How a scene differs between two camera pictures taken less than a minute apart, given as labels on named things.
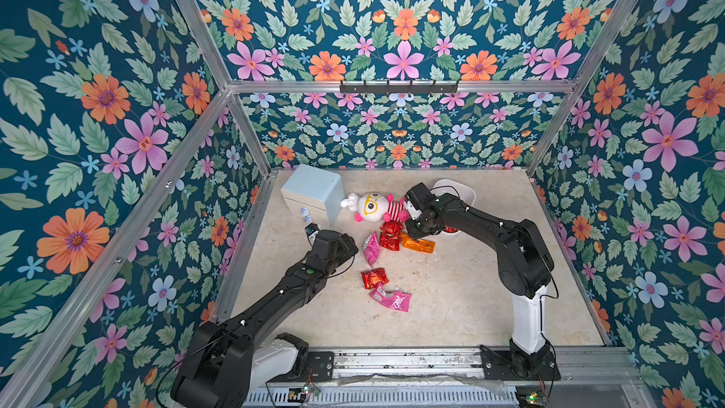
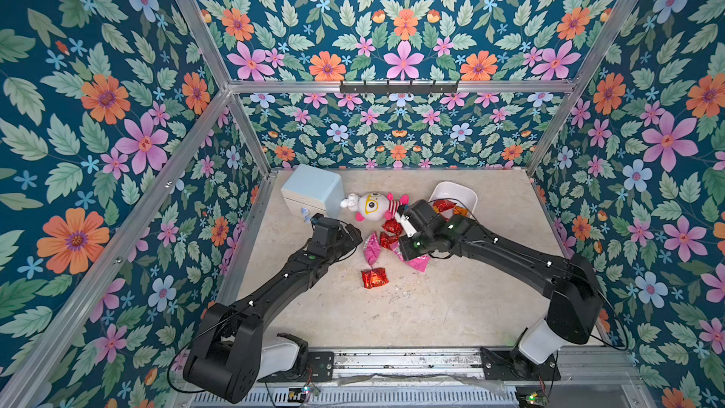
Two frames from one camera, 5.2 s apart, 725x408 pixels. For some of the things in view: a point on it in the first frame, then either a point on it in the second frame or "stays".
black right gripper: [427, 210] -> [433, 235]
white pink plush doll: [374, 207] stays
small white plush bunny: [350, 202] stays
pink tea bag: [398, 300] -> [419, 263]
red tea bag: [373, 278] stays
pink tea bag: [372, 247] stays
